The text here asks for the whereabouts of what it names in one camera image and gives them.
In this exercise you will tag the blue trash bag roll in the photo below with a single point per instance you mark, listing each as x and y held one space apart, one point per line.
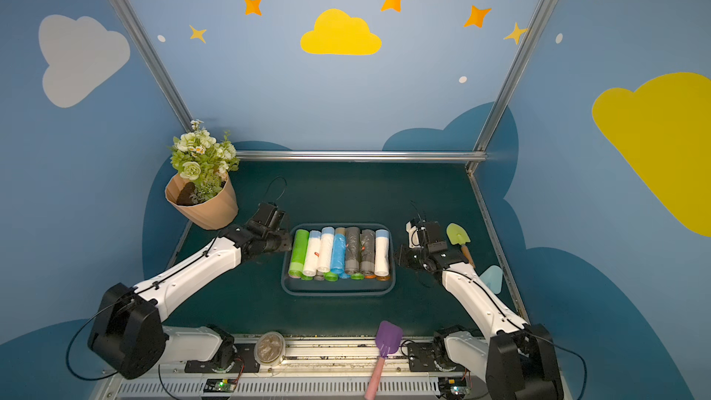
338 255

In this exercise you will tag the grey trash bag roll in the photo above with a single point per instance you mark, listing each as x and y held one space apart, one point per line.
367 259
353 248

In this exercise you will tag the dark teal storage box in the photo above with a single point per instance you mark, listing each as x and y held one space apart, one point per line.
342 287

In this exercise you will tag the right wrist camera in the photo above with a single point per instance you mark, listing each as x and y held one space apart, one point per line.
415 235

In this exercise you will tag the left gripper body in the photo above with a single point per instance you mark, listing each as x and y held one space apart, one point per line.
272 239

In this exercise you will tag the flower pot with plant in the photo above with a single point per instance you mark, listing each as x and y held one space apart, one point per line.
201 188

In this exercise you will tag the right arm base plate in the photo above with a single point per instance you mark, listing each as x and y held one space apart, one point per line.
421 358

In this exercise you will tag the green toy trowel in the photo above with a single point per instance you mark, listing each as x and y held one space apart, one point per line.
458 236

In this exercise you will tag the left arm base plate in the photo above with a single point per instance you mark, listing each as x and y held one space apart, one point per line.
238 358

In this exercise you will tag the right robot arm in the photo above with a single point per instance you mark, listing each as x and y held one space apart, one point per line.
516 360

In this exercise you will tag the right controller board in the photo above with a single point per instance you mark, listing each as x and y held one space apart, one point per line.
452 389

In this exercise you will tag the controller board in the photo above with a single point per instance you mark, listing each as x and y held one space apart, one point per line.
220 386
452 389

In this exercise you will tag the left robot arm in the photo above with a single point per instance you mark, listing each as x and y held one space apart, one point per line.
128 331

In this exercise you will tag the purple toy shovel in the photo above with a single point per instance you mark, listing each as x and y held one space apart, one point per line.
387 340

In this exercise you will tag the left controller board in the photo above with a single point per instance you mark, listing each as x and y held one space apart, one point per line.
220 386

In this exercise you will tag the clear plastic lidded cup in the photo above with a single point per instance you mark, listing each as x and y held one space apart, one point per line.
270 349

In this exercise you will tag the light blue toy spade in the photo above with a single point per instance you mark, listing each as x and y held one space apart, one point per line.
493 278

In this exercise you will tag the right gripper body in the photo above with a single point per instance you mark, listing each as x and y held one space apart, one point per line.
414 256

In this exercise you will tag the white trash bag roll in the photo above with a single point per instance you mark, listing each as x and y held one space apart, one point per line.
326 249
310 267

